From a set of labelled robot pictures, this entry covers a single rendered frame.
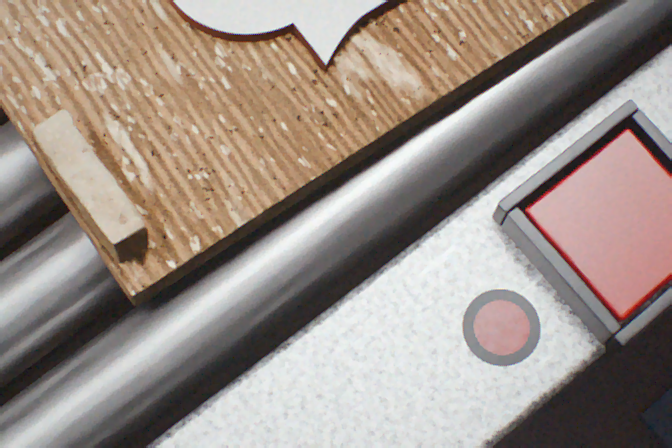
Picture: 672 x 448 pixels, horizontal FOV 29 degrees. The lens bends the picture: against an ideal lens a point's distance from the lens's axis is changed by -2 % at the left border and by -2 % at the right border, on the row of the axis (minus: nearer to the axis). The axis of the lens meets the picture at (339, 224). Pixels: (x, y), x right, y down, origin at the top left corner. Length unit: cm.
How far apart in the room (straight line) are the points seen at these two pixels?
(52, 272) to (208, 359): 7
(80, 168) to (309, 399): 12
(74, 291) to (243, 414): 8
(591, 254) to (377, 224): 9
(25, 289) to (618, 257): 24
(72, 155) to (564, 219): 19
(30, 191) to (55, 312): 5
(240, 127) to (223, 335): 8
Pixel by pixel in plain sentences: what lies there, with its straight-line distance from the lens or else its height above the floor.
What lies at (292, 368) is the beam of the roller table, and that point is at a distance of 51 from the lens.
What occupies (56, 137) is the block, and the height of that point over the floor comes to 96.
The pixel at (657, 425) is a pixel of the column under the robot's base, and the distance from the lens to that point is 149.
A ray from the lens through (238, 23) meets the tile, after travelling 53.
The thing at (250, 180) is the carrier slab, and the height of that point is 94.
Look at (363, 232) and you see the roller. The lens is 53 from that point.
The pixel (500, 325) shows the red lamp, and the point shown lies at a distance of 52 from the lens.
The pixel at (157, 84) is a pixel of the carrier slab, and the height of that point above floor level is 94.
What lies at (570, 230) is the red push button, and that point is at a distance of 53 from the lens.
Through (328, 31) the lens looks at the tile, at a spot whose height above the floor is 94.
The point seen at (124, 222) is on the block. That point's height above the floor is 96.
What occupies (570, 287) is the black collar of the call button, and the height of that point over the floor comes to 93.
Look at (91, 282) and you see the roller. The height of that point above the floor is 91.
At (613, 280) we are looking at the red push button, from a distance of 52.
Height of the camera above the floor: 141
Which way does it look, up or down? 70 degrees down
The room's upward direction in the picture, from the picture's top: 8 degrees clockwise
